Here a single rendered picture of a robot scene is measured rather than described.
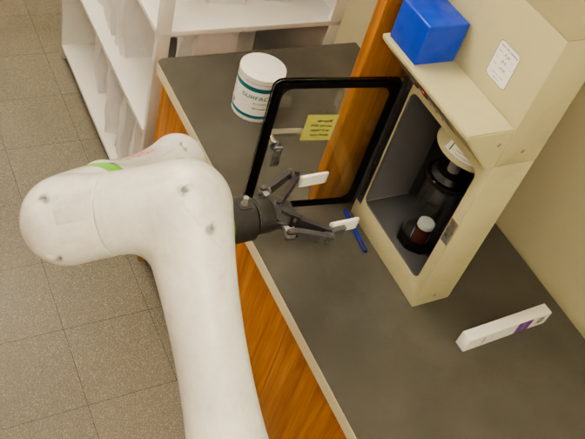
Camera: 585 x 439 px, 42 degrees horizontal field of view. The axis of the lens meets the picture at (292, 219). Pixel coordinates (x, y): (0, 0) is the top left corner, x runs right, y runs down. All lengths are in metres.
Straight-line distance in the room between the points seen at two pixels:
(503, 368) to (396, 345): 0.26
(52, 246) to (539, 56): 0.90
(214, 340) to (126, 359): 1.78
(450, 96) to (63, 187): 0.80
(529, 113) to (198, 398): 0.83
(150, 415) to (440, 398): 1.17
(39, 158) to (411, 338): 1.98
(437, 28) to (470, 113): 0.17
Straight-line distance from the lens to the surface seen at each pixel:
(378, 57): 1.74
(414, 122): 1.82
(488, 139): 1.48
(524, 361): 1.93
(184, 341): 0.99
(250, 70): 2.12
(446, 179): 1.74
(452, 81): 1.56
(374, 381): 1.73
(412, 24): 1.56
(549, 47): 1.44
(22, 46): 3.92
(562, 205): 2.06
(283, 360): 1.94
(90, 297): 2.88
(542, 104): 1.51
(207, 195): 0.94
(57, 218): 1.00
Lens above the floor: 2.33
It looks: 45 degrees down
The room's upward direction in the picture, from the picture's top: 19 degrees clockwise
